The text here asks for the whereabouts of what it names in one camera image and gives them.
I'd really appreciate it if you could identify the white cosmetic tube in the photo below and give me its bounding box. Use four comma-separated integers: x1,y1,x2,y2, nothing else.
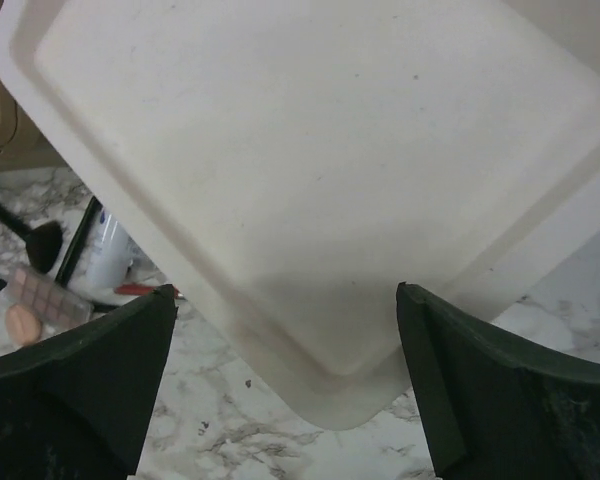
86,209,131,289

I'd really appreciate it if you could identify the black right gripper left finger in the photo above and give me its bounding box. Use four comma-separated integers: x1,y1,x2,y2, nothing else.
0,285,178,479

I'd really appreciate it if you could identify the white drawer organizer box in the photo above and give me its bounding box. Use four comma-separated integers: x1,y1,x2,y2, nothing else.
0,1,600,430

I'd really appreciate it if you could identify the tan plastic tool case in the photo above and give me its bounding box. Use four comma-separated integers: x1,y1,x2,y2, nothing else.
0,2,66,172

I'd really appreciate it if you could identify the neutral eyeshadow palette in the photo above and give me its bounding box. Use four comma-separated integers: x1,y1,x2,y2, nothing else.
6,265,93,331

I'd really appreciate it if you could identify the black fluffy powder brush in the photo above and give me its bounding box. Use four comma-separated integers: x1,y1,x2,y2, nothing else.
0,204,63,274

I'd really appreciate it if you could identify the red lip pencil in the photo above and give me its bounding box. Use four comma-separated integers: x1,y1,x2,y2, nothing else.
114,283,185,300

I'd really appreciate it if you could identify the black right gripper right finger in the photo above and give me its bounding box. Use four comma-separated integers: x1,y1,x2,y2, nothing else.
396,283,600,479

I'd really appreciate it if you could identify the thin black makeup brush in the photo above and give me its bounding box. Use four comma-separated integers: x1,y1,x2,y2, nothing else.
55,196,101,287

